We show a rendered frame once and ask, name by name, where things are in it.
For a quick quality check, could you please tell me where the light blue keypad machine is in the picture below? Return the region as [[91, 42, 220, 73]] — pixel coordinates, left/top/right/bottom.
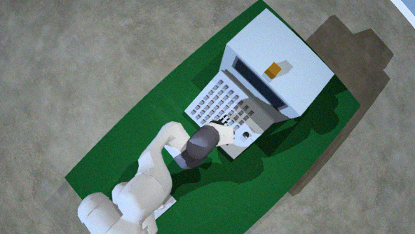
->
[[185, 8, 334, 159]]

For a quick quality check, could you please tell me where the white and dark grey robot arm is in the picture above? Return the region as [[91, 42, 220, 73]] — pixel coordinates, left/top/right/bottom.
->
[[78, 121, 235, 234]]

